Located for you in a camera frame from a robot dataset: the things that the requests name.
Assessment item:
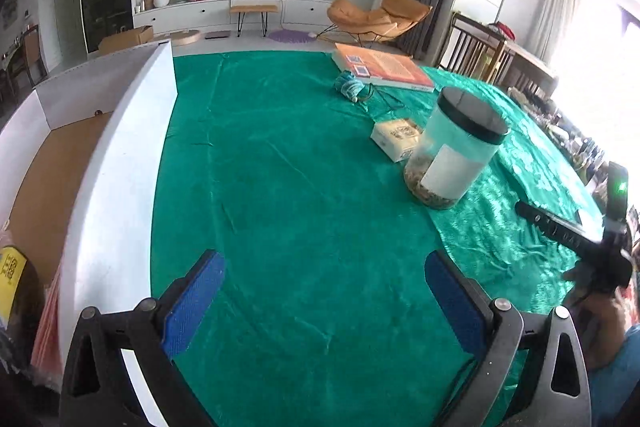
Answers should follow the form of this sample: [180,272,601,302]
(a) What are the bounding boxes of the small printed carton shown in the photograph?
[370,118,426,162]

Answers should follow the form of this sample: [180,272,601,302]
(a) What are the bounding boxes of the wooden dining chair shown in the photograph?
[10,24,48,88]

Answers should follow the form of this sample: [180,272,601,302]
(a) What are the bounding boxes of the purple round rug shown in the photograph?
[267,29,316,44]

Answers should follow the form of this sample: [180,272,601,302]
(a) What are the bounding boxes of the white cardboard box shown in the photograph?
[0,39,180,427]

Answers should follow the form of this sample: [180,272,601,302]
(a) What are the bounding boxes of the clear jar with black lid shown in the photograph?
[404,87,511,210]

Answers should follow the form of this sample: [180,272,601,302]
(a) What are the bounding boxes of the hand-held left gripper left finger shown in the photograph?
[59,249,228,427]

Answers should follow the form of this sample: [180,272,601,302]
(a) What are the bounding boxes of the pile of assorted clutter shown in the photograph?
[510,87,640,208]

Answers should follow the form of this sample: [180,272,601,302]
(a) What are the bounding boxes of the person's right hand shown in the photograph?
[562,267,632,370]

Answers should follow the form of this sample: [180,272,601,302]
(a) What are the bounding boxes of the brown cardboard box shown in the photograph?
[97,25,155,54]

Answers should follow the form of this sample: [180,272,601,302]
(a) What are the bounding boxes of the orange book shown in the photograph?
[332,42,437,94]

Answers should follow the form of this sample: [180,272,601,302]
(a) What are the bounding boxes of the blue garbage bag packet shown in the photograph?
[0,244,46,373]

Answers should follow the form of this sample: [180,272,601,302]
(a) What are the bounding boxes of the white television cabinet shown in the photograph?
[132,0,351,38]

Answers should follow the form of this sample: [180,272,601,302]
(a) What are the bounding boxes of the teal coiled cable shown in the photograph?
[332,71,401,108]

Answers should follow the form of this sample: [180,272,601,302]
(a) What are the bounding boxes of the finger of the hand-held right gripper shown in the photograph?
[515,200,608,265]

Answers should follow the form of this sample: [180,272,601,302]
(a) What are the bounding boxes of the orange lounge chair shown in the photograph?
[326,0,433,50]

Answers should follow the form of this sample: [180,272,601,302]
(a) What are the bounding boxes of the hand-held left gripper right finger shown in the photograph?
[424,250,592,427]

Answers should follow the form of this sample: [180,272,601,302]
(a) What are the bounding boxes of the wooden bench with metal legs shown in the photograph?
[229,3,279,38]

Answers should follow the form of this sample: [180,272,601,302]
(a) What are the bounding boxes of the white curtain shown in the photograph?
[530,0,608,68]

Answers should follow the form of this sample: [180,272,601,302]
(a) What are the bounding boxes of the pink plastic packet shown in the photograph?
[30,267,63,390]

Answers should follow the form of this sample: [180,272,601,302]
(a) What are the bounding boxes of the curved wooden tray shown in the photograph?
[167,30,202,48]

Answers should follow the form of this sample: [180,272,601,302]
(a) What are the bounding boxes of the person's right forearm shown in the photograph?
[587,324,640,427]

